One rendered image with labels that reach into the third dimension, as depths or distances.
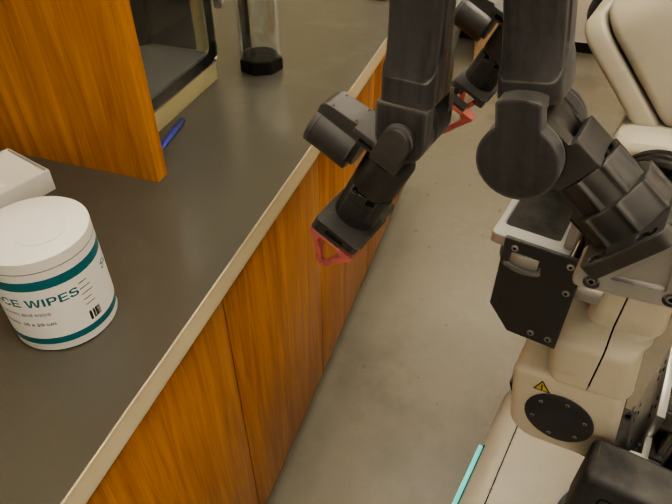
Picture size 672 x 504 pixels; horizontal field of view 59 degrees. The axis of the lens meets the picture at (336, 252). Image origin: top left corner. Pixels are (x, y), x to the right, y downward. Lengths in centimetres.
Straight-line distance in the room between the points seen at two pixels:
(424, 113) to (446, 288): 164
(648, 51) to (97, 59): 75
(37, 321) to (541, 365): 70
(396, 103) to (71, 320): 47
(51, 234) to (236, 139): 51
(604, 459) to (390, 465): 89
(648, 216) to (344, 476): 130
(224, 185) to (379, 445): 99
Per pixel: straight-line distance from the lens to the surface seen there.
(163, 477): 97
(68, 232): 76
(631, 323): 90
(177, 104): 128
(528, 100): 54
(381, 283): 219
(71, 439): 75
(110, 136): 108
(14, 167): 114
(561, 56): 55
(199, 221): 97
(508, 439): 151
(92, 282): 78
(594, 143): 58
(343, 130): 67
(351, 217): 72
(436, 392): 190
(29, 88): 114
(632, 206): 58
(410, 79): 59
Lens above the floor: 153
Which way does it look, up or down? 41 degrees down
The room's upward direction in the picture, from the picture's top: straight up
